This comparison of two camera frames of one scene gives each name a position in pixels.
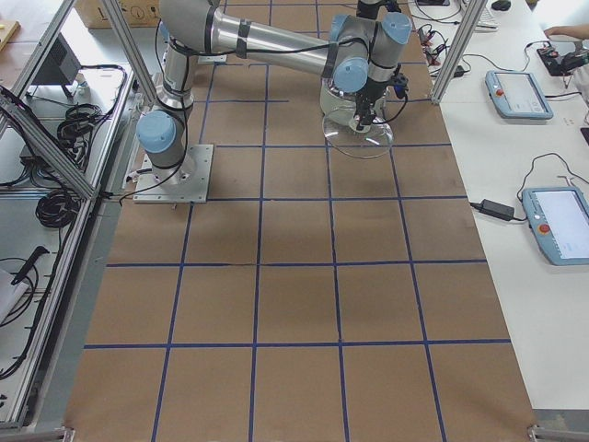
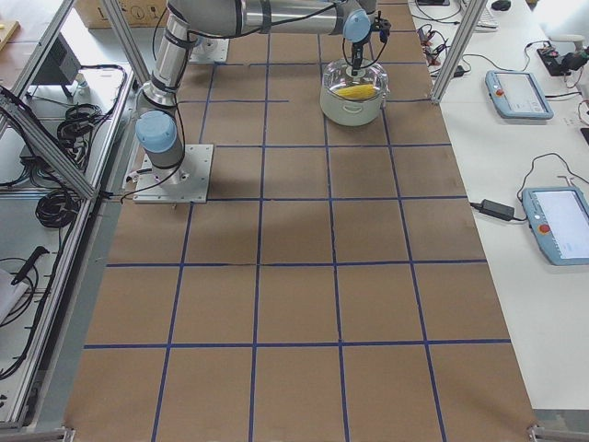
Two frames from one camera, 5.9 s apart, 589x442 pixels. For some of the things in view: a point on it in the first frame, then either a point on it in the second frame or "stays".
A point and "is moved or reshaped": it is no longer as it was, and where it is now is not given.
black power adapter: (497, 209) stays
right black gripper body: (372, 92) → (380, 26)
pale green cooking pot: (339, 107) stays
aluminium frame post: (459, 51) stays
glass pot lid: (371, 141) is moved or reshaped
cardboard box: (137, 13) stays
